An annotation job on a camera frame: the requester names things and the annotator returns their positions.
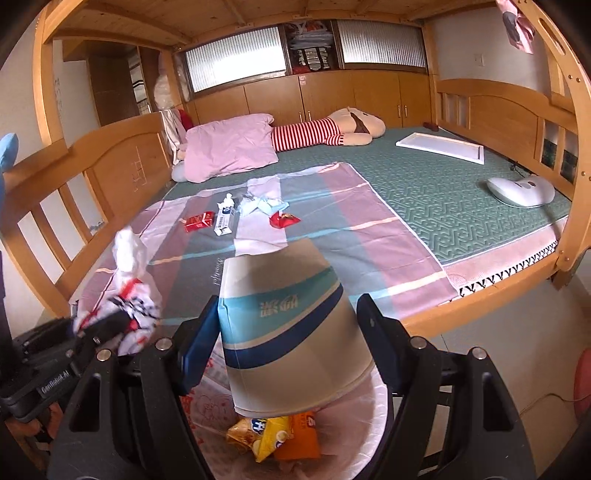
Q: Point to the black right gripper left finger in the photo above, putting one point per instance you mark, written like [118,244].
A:
[194,340]

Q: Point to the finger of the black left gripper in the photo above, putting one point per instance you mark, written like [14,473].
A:
[106,328]

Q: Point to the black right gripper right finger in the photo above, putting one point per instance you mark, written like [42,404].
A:
[389,344]

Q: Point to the white red plastic wrapper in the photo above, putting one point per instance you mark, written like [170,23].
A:
[135,294]

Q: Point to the paper cup blue stripes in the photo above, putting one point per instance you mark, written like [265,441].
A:
[290,338]

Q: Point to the yellow snack bag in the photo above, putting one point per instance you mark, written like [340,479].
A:
[261,436]

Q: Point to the orange snack wrapper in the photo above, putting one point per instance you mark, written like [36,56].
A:
[304,444]

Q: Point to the trash bin with liner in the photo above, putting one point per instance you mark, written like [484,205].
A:
[337,441]

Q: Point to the person's left hand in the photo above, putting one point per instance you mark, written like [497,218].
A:
[24,433]

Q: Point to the plaid pink grey bedsheet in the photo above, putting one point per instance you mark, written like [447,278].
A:
[370,246]

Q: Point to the white toothpaste tube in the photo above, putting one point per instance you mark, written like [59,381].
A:
[225,215]

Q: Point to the red cigarette box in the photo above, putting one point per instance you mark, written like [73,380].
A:
[200,221]

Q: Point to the small red wrapper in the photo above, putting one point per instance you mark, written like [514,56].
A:
[280,220]

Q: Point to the white blue wrapper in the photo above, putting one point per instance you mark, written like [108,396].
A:
[268,206]

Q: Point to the green bed mat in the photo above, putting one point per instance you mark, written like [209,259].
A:
[443,199]

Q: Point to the grey blue cushion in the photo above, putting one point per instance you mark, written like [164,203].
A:
[178,172]

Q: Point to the pink pillow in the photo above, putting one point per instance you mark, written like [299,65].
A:
[222,148]

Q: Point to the white round device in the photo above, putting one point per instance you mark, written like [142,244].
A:
[530,192]

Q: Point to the white flat board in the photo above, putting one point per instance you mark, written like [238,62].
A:
[451,147]

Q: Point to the striped plush doll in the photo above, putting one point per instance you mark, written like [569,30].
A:
[345,127]

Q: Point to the frosted window left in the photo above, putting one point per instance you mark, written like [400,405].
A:
[237,57]

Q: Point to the frosted window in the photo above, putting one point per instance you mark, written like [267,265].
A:
[237,57]
[379,43]

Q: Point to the frosted window right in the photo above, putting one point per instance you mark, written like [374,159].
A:
[379,43]

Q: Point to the wooden bed headboard rail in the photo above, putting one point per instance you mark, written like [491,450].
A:
[65,203]

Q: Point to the wooden wall cabinets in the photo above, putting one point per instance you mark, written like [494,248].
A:
[401,99]

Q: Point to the wooden footboard rail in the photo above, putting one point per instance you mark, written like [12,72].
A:
[508,119]

